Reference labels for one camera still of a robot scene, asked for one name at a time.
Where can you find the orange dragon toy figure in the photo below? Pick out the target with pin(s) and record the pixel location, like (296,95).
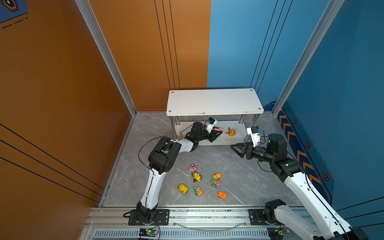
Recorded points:
(231,132)

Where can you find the yellow pikachu toy figure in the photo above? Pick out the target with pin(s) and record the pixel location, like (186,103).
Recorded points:
(197,177)

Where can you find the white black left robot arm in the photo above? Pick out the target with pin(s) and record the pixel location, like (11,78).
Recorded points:
(162,158)

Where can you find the green orange toy car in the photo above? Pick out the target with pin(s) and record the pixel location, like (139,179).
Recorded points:
(198,191)

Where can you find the white two-tier shelf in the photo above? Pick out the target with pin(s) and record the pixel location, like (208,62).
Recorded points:
(213,103)

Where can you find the orange green toy truck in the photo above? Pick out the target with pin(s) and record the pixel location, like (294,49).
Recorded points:
(216,176)

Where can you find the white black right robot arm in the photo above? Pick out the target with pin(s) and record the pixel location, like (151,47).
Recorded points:
(328,224)

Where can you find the aluminium corner post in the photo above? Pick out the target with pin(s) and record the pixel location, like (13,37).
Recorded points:
(101,42)
(318,34)

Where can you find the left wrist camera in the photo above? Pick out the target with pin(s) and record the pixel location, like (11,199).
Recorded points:
(209,124)

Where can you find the green circuit board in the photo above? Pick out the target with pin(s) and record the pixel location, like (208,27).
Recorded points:
(148,233)

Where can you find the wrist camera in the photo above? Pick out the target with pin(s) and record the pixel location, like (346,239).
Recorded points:
(256,134)
(209,124)

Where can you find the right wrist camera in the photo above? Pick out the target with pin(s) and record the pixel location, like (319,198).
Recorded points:
(256,134)

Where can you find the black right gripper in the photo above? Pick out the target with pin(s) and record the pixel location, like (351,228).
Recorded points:
(249,149)

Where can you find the left aluminium corner post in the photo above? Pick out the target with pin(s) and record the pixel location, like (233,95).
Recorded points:
(101,42)

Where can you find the right aluminium corner post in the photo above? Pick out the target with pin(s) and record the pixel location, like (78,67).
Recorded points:
(318,34)

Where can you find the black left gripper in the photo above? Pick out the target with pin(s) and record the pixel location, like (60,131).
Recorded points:
(212,134)

